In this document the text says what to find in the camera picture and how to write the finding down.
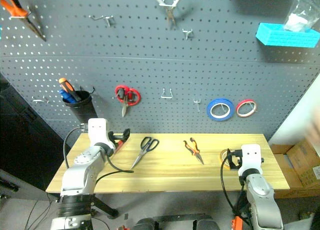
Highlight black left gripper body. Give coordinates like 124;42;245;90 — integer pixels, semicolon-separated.
108;130;120;147

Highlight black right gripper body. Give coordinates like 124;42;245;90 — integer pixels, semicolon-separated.
233;149;243;171

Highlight red handled screwdriver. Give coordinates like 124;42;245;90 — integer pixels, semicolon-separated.
113;139;126;154

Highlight yellow tape roll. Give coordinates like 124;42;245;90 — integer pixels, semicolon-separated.
219;148;232;171

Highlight black handled scissors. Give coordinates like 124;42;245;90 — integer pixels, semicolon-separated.
130;136;160;169

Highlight orange black needle-nose pliers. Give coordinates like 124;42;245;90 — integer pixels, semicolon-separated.
183;137;205;165

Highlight black tool cup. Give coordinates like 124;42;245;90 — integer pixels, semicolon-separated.
61;90;98;124

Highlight grey pegboard wall panel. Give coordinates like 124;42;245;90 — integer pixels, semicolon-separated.
0;0;320;142

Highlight red tape roll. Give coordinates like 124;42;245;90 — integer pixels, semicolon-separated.
235;99;258;118

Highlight flat cardboard box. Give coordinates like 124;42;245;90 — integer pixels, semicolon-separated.
269;144;320;199

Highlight blue tape roll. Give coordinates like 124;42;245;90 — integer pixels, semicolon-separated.
206;98;235;121

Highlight small orange part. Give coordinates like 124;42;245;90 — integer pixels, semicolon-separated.
231;216;244;230

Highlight dark rounded shape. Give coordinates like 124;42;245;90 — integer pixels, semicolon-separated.
196;218;221;230
131;217;160;230

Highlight large cardboard box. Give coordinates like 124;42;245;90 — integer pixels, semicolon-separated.
286;139;320;190

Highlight black table leg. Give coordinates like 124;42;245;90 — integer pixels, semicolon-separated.
92;193;120;218

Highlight black flat bar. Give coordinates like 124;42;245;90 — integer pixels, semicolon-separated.
152;213;213;223

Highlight blurred bystander limb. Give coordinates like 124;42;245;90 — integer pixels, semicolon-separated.
305;107;320;147

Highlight dark cabinet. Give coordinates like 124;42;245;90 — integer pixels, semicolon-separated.
0;73;73;198

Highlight grey low cabinet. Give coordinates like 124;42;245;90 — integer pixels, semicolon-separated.
0;168;59;202

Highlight cyan plastic bin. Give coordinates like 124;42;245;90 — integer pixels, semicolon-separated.
255;23;320;49

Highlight clear plastic bag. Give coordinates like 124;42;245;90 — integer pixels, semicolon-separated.
283;0;320;33

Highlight large orange long-nose pliers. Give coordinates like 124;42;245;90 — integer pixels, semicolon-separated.
0;0;48;42

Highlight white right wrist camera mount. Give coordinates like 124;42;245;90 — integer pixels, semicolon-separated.
240;144;263;176

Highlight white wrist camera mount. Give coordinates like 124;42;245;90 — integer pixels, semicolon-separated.
240;144;263;176
88;118;110;150

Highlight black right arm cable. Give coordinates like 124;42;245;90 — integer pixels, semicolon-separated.
219;149;248;217

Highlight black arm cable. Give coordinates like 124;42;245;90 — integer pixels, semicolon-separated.
219;149;248;217
62;124;135;188

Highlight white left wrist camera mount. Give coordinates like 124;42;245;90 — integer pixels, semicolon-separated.
88;118;110;150

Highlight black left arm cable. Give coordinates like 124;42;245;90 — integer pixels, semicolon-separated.
62;124;135;188

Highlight red handled scissors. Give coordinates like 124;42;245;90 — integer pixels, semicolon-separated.
114;84;142;118

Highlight blue handled screwdriver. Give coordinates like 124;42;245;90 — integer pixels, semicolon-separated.
59;89;77;104

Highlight orange black handled screwdriver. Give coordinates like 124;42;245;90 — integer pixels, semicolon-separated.
58;77;82;102

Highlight black handled silver pliers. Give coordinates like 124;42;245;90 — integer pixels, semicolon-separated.
149;0;187;30

